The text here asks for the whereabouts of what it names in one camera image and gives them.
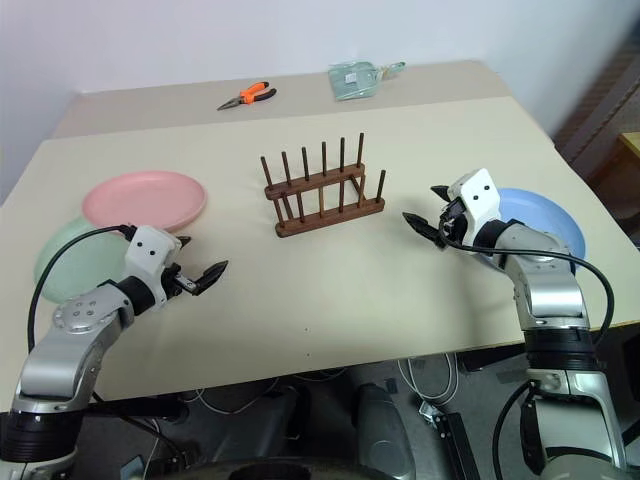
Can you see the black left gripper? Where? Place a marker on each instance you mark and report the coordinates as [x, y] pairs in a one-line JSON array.
[[176, 281]]

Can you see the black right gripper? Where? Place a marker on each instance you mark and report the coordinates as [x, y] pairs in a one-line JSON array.
[[452, 222]]

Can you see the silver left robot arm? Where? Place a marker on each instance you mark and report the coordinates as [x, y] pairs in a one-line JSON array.
[[65, 350]]

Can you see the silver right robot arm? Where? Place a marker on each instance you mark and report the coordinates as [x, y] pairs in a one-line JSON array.
[[550, 300]]

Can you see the wooden dish rack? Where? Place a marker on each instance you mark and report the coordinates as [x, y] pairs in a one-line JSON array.
[[330, 222]]

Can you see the pink round plate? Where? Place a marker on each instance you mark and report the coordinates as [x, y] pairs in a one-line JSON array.
[[145, 197]]

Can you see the blue round plate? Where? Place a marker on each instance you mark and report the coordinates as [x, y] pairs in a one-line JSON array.
[[540, 210]]

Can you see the green round plate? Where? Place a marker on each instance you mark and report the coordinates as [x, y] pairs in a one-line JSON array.
[[80, 270]]

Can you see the green packaged dustpan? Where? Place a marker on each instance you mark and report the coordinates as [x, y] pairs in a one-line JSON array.
[[352, 82]]

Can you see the light wooden box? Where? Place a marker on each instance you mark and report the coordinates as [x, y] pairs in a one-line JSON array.
[[631, 170]]

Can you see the dark brown wooden cabinet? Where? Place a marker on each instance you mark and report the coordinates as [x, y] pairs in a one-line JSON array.
[[610, 100]]

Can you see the grey rounded shell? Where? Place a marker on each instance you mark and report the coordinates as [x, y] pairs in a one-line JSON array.
[[380, 430]]

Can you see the dark rounded robot body shape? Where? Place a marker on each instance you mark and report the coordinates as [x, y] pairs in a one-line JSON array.
[[280, 472]]

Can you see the black flat bar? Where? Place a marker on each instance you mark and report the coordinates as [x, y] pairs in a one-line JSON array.
[[457, 445]]

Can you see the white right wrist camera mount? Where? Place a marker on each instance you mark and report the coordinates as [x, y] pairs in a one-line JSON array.
[[480, 195]]

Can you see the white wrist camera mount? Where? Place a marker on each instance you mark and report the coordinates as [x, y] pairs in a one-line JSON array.
[[480, 195], [147, 250]]

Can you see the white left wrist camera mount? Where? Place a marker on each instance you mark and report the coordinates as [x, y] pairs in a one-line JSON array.
[[147, 250]]

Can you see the black table bracket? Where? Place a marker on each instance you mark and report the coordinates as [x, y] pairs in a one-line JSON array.
[[480, 361]]

